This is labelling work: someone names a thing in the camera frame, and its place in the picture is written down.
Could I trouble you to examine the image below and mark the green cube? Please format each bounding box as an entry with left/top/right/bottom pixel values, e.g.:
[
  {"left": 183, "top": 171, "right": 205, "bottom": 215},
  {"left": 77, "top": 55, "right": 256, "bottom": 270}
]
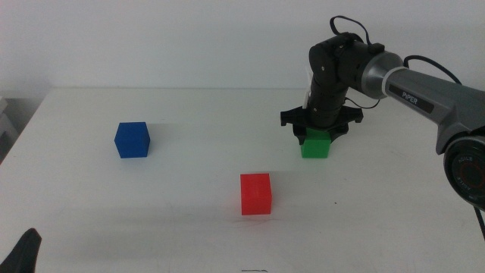
[{"left": 300, "top": 127, "right": 333, "bottom": 159}]

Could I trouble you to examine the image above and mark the red cube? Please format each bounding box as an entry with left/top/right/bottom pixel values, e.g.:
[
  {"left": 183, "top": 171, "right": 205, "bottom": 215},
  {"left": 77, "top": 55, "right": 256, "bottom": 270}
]
[{"left": 239, "top": 173, "right": 273, "bottom": 216}]

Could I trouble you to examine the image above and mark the blue cube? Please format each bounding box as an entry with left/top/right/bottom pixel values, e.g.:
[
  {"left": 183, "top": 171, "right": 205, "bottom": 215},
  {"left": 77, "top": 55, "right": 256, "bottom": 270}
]
[{"left": 114, "top": 121, "right": 151, "bottom": 159}]

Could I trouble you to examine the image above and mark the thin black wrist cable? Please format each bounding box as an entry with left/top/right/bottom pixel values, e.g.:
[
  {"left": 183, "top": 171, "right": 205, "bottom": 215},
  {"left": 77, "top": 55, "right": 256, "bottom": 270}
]
[{"left": 343, "top": 96, "right": 380, "bottom": 111}]

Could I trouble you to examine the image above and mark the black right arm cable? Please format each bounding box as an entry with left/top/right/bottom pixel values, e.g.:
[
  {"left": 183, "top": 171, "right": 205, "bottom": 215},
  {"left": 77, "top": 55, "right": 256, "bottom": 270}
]
[{"left": 328, "top": 14, "right": 462, "bottom": 85}]

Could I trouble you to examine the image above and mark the black arm base cable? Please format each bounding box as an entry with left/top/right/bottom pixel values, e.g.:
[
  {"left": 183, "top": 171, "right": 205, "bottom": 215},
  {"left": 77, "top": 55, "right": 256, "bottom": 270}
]
[{"left": 473, "top": 206, "right": 485, "bottom": 242}]

